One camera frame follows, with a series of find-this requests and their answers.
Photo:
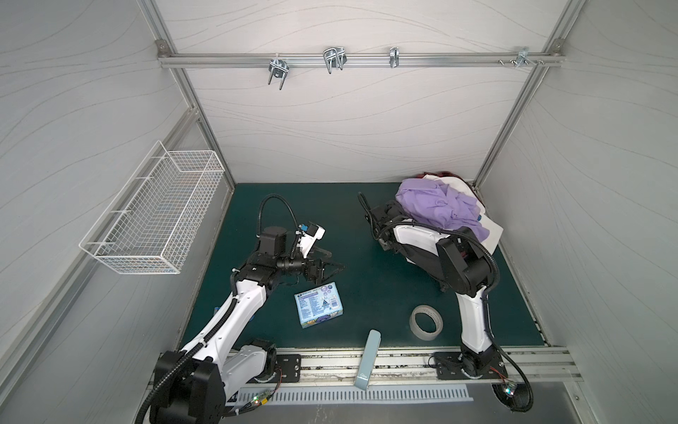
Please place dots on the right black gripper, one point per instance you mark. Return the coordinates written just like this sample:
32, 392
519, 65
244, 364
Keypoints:
379, 220

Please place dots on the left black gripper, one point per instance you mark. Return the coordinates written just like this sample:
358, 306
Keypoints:
315, 276

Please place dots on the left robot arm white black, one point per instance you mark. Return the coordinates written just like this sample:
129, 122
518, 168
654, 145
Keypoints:
195, 383

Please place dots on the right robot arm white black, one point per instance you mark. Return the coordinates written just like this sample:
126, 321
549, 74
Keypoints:
458, 262

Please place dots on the purple cloth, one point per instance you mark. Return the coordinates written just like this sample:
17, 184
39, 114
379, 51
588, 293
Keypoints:
435, 203

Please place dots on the white cloth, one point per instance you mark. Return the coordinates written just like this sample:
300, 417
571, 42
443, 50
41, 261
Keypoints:
495, 231

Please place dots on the blue printed box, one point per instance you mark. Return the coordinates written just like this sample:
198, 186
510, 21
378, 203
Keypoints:
318, 305

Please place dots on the light teal slim box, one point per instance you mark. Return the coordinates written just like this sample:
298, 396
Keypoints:
368, 359

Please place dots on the green table mat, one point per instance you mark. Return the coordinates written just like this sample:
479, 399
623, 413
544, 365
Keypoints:
378, 289

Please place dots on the clear tape roll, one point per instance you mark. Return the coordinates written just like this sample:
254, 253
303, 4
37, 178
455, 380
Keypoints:
426, 323

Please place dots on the metal u-bolt clamp middle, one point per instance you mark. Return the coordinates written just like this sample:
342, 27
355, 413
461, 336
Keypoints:
334, 58

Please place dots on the metal u-bolt clamp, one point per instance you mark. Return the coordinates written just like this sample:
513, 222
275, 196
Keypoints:
334, 58
278, 70

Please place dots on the metal u-bolt clamp left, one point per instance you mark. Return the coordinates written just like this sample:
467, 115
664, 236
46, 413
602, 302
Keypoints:
278, 70

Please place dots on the black fan with led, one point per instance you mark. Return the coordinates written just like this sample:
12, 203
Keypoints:
518, 397

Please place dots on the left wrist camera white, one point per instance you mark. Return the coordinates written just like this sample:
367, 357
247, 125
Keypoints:
308, 234

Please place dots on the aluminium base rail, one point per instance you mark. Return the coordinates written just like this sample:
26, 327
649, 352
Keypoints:
414, 365

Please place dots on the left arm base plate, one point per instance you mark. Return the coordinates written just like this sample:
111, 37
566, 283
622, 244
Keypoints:
284, 368

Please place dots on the white slotted cable duct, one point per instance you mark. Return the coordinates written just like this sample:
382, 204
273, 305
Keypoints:
374, 395

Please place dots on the aluminium cross rail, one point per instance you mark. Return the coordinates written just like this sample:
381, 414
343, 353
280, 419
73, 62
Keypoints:
354, 60

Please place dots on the small metal bracket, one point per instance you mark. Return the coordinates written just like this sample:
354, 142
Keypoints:
394, 57

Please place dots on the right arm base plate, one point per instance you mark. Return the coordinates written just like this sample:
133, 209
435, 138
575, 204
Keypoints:
458, 365

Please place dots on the white wire basket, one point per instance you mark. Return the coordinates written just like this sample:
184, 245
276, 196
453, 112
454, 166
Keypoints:
151, 223

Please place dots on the metal bolt bracket right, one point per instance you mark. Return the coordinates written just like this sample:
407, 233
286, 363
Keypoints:
522, 59

